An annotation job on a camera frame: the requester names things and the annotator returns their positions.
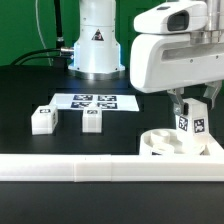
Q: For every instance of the white marker sheet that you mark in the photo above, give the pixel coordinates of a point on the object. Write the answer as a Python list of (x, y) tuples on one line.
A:
[(76, 101)]

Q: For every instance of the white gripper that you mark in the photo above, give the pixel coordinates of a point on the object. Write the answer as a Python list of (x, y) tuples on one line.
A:
[(179, 43)]

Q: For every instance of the white L-shaped fence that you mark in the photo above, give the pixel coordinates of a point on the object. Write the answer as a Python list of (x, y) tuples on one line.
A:
[(109, 168)]

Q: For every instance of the white round stool seat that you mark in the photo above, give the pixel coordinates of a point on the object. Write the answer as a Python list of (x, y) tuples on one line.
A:
[(164, 142)]

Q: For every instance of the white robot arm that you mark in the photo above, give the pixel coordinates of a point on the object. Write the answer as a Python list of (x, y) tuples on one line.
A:
[(97, 53)]

